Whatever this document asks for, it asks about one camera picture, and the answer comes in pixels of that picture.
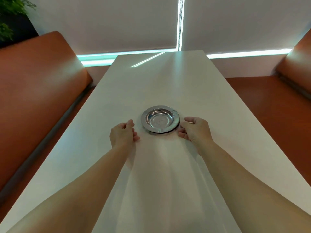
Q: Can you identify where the person's right hand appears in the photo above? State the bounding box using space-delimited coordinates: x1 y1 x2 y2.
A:
178 116 215 150

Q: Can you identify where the person's left hand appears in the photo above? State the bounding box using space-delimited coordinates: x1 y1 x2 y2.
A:
109 119 140 150

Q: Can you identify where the person's left forearm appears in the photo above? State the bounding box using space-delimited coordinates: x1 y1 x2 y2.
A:
6 143 137 233

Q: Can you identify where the person's right forearm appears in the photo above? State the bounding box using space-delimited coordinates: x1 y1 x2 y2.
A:
196 140 311 233

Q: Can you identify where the round steel ashtray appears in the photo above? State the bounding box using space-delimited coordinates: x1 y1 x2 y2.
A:
140 105 180 135

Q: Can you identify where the orange leather bench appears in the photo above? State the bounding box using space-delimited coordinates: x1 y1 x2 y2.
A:
0 31 97 216
225 28 311 188

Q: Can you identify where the white roller blind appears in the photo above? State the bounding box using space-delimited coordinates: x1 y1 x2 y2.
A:
183 0 311 55
27 0 179 55

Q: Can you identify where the black planter box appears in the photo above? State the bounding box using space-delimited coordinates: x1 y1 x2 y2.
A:
0 13 39 48

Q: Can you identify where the green leafy plant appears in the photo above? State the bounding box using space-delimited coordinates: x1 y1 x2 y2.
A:
0 0 37 42

